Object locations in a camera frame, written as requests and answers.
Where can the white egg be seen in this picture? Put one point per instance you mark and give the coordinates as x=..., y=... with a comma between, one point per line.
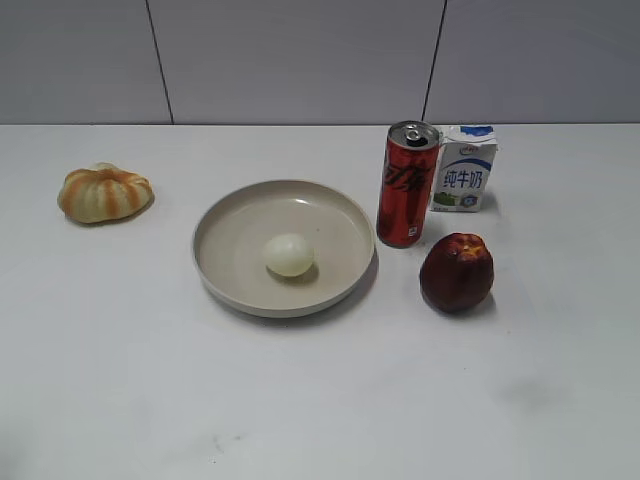
x=288, y=255

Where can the beige round plate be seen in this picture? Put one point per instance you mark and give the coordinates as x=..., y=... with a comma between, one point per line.
x=230, y=238

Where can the red soda can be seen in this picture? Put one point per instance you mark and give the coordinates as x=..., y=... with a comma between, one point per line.
x=411, y=155

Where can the dark red apple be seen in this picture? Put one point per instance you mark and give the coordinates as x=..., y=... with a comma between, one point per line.
x=457, y=273

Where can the white milk carton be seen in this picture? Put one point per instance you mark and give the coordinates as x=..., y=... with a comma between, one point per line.
x=464, y=165

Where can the striped bread bun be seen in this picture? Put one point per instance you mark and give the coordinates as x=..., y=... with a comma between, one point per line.
x=103, y=193

